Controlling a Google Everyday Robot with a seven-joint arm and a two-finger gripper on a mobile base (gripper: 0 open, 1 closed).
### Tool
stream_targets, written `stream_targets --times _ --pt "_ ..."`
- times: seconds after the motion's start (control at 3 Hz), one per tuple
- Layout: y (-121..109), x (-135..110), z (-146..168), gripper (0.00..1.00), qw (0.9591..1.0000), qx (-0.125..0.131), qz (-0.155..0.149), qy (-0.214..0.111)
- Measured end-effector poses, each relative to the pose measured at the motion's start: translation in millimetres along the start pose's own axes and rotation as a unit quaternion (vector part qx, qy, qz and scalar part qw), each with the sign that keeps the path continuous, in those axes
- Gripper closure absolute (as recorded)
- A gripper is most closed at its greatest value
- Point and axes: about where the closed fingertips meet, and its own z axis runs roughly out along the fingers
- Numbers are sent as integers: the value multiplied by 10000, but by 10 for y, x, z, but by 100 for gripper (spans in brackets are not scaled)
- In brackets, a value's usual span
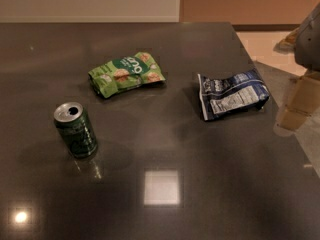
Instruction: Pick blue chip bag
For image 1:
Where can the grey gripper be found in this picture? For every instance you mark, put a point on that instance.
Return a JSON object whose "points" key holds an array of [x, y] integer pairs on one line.
{"points": [[309, 42]]}

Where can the blue chip bag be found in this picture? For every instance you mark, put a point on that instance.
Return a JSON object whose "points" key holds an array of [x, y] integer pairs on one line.
{"points": [[220, 97]]}

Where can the green chip bag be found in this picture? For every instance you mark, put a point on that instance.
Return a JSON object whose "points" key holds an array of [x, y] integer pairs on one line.
{"points": [[120, 75]]}

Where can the green soda can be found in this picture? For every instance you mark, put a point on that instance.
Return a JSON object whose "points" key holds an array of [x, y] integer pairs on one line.
{"points": [[73, 124]]}

